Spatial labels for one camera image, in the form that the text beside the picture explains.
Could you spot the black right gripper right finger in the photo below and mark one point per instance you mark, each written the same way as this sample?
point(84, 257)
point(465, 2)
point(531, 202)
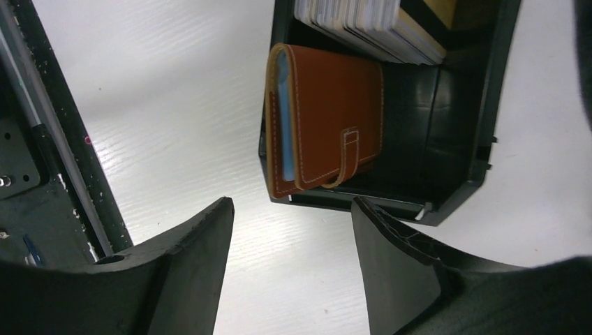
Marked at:
point(415, 284)

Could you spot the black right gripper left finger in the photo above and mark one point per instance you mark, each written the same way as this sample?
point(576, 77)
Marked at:
point(169, 284)

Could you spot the brown leather card holder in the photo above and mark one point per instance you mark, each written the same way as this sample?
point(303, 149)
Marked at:
point(324, 118)

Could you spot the white card stack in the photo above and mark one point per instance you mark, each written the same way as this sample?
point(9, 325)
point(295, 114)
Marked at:
point(412, 32)

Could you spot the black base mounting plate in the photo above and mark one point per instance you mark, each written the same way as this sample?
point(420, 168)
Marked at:
point(57, 208)

